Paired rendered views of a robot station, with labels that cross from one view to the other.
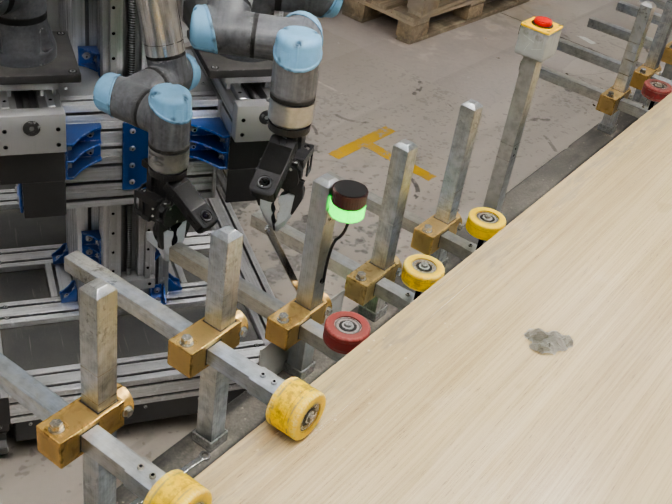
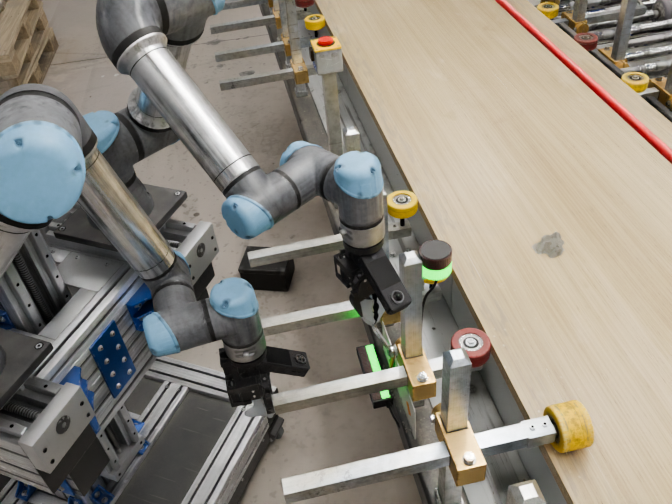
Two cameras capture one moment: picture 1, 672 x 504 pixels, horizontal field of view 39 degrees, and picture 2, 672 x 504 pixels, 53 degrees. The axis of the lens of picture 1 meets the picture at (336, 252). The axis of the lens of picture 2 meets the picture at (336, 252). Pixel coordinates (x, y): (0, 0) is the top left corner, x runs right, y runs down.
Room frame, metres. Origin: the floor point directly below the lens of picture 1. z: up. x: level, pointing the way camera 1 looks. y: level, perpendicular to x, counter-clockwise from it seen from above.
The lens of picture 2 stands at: (0.77, 0.70, 1.95)
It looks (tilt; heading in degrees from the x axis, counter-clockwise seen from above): 41 degrees down; 321
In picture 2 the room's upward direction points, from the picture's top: 6 degrees counter-clockwise
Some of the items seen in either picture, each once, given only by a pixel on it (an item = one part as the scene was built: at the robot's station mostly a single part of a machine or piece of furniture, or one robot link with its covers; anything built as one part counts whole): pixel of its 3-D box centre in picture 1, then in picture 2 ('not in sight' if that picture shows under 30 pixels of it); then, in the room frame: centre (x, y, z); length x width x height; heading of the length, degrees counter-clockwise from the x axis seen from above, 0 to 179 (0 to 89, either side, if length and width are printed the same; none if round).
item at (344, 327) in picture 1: (343, 347); (469, 358); (1.29, -0.04, 0.85); 0.08 x 0.08 x 0.11
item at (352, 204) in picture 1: (349, 194); (435, 254); (1.36, -0.01, 1.13); 0.06 x 0.06 x 0.02
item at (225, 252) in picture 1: (217, 350); (452, 442); (1.17, 0.16, 0.91); 0.04 x 0.04 x 0.48; 59
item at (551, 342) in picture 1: (550, 338); (552, 242); (1.34, -0.40, 0.91); 0.09 x 0.07 x 0.02; 93
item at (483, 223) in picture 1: (482, 237); (402, 215); (1.72, -0.30, 0.85); 0.08 x 0.08 x 0.11
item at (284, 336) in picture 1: (300, 318); (416, 366); (1.36, 0.04, 0.85); 0.14 x 0.06 x 0.05; 149
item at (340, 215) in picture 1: (347, 207); (435, 264); (1.36, -0.01, 1.10); 0.06 x 0.06 x 0.02
